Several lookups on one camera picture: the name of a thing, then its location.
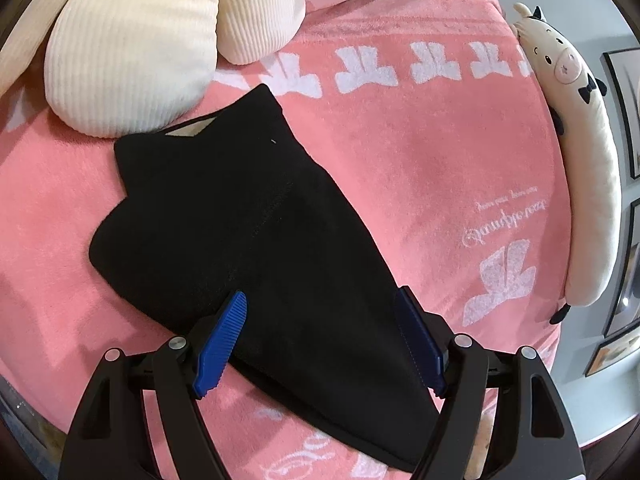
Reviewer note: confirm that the cream cow plush pillow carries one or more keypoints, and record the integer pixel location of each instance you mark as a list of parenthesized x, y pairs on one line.
[(590, 185)]

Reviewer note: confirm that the black picture frame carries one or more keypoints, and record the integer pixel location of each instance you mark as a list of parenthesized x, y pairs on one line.
[(627, 270), (615, 355), (627, 110)]

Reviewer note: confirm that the black pants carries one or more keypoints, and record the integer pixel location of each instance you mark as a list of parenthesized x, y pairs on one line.
[(280, 240)]

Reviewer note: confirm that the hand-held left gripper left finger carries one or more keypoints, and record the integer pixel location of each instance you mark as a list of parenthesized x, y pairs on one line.
[(225, 340)]

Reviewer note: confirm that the pink printed blanket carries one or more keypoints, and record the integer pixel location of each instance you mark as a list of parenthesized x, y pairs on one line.
[(400, 160)]

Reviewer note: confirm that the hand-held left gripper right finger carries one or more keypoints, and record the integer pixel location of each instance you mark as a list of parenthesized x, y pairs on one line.
[(419, 340)]

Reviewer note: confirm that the cream ribbed plush toy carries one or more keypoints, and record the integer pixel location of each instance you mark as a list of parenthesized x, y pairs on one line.
[(130, 40)]

